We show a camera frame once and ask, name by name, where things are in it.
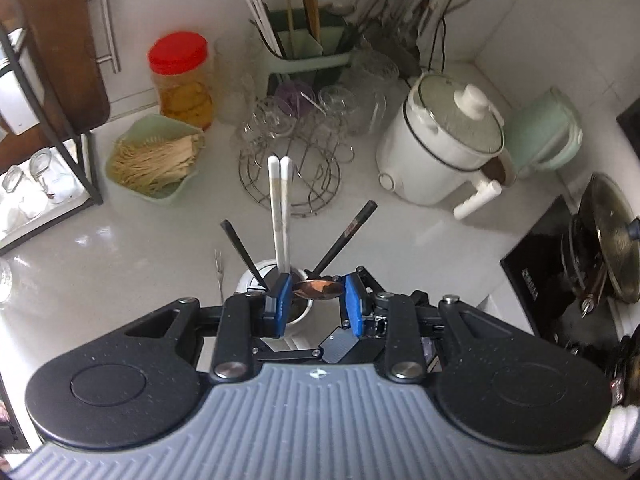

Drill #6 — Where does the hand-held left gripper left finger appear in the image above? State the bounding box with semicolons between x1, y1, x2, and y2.
124;272;294;382

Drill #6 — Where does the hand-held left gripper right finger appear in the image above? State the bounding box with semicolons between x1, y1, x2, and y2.
344;272;516;384

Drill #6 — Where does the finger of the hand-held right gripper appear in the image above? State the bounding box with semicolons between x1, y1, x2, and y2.
355;266;383;308

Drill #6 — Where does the metal spoon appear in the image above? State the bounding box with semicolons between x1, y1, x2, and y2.
292;277;346;302

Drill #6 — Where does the white ceramic mug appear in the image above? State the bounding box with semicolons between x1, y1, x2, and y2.
235;258;314;326

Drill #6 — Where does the white chopstick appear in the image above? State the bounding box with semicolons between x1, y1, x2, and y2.
278;155;294;274
267;155;281;271

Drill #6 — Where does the hanging kitchen utensils set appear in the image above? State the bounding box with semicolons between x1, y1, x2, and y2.
344;0;461;76

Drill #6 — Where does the metal fork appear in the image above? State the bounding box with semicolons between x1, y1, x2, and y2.
213;248;225;306

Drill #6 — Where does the white electric cooker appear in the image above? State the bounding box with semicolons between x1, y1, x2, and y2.
375;72;516;220

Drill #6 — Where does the black induction cooktop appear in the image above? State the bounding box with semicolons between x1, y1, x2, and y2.
500;194;640;356

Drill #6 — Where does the bundle of dried noodles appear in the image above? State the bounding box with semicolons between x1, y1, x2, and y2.
109;133;206;196

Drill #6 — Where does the green plastic basket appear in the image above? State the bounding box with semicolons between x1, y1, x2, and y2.
104;113;206;206

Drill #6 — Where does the cluster of small glass cups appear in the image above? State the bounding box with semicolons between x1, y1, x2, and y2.
239;85;391;141

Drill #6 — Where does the purple plastic cup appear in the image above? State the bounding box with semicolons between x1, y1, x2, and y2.
274;79;316;116

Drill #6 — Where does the glass pitcher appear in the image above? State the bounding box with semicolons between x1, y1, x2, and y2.
345;52;401;136

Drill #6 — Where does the black metal shelf rack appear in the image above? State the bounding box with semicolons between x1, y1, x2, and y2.
0;25;104;256

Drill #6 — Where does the green kettle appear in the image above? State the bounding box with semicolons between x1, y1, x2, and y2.
504;87;584;181

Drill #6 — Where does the tall clear glass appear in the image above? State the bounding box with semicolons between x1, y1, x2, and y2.
213;34;261;126

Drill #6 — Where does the white tray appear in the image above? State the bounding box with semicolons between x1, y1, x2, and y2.
0;135;96;244

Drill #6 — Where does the green utensil holder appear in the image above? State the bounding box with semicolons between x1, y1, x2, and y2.
249;7;356;99

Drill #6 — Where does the red-lidded plastic jar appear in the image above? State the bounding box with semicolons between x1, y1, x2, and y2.
147;32;215;131

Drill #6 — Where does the glass cup with red mark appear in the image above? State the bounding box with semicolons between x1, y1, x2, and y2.
29;147;76;206

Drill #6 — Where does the bundle of upright chopsticks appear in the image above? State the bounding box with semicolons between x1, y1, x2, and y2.
243;0;321;59

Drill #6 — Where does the clear glass cup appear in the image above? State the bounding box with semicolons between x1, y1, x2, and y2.
0;166;41;221

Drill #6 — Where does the white rectangular box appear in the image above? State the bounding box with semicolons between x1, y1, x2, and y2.
0;30;45;136

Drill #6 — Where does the wooden cabinet door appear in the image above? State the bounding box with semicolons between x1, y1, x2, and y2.
0;0;111;161

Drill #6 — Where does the metal wire cup rack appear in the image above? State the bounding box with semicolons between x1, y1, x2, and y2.
234;85;356;219

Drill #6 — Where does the black power cable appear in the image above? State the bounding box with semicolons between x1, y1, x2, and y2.
419;0;451;69

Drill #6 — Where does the metal door handle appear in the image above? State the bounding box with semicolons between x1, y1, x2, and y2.
84;0;121;75

